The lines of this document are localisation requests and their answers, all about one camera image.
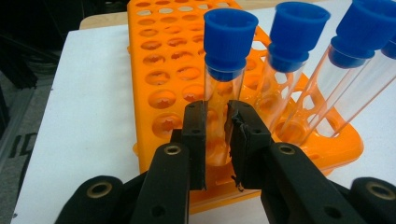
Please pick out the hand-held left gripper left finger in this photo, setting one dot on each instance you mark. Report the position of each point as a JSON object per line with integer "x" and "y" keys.
{"x": 174, "y": 180}

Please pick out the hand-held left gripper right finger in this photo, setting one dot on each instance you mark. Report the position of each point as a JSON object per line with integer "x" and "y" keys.
{"x": 280, "y": 174}

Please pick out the orange plastic tube rack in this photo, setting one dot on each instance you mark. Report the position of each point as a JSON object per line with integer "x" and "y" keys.
{"x": 165, "y": 62}

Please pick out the blue-capped test tube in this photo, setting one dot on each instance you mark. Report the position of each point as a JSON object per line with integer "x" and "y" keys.
{"x": 230, "y": 40}
{"x": 373, "y": 81}
{"x": 358, "y": 31}
{"x": 295, "y": 34}

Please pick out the white table mat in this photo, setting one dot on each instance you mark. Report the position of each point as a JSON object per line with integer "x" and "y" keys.
{"x": 87, "y": 109}

